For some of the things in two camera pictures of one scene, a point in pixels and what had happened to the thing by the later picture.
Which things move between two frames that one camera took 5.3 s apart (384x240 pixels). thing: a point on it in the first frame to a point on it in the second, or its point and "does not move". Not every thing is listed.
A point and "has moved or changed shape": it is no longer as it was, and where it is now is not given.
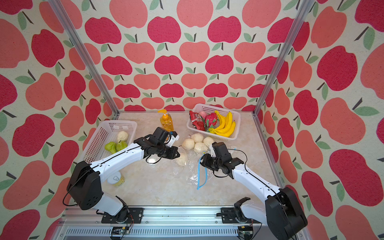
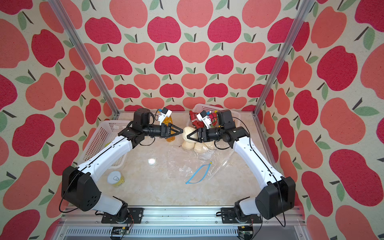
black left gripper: x=173 y=155 to x=164 y=132
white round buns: x=182 y=160 to x=186 y=131
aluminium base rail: x=156 y=224 does not move
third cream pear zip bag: x=200 y=147 does not move
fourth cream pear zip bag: x=209 y=141 does not move
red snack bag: x=197 y=121 does not move
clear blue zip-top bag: x=198 y=174 has moved or changed shape
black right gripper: x=205 y=161 to x=200 y=137
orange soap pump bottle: x=166 y=121 does not move
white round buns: x=188 y=144 does not move
